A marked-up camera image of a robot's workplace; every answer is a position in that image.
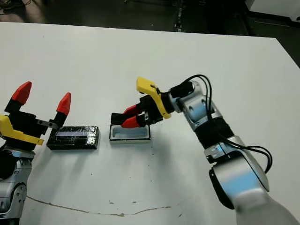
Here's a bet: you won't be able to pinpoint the yellow and black left gripper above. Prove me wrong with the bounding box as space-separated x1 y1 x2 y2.
0 81 72 152

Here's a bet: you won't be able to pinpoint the yellow and black right gripper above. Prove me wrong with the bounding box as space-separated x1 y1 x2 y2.
121 76 175 129

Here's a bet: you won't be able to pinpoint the small black camera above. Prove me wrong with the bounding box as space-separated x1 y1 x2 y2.
111 112 129 126

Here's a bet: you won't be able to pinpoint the glossy black box lid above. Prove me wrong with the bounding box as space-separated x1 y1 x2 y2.
46 126 101 150

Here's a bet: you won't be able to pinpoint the camera box with white insert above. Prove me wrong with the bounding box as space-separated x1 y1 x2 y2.
109 124 152 144

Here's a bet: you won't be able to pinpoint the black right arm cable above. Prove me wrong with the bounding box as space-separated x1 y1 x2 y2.
173 74 274 174

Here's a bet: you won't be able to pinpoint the black floor cables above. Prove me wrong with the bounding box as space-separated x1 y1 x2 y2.
0 0 26 11

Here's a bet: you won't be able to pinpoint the black floor post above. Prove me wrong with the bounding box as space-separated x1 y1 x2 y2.
173 7 185 32

